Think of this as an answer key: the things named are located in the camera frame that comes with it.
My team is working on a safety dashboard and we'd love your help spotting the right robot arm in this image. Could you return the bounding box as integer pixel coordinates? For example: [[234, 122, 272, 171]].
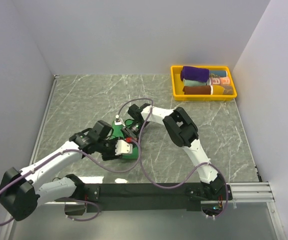
[[127, 103, 229, 201]]

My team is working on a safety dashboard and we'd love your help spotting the rolled pink printed towel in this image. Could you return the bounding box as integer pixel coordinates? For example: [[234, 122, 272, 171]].
[[207, 76, 231, 86]]

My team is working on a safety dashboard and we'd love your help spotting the purple towel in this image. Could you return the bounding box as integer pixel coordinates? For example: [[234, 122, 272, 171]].
[[180, 66, 210, 83]]

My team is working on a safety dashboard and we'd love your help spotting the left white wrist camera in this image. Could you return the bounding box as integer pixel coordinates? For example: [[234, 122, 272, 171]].
[[115, 139, 133, 156]]

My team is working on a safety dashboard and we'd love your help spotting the yellow plastic tray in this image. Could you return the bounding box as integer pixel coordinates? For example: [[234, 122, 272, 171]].
[[170, 65, 237, 101]]

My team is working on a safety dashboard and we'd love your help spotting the rolled brown towel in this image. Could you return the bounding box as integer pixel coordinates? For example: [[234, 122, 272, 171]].
[[183, 85, 212, 95]]

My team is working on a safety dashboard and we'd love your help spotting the rolled mint towel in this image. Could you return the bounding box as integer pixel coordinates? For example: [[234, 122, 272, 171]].
[[183, 79, 207, 87]]

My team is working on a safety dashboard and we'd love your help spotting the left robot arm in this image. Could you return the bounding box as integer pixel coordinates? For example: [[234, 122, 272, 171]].
[[0, 120, 129, 221]]

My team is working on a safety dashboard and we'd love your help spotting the black base beam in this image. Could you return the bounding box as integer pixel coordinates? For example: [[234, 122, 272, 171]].
[[64, 182, 233, 216]]

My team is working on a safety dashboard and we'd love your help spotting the aluminium rail frame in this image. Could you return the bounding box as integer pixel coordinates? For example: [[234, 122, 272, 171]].
[[2, 74, 284, 240]]

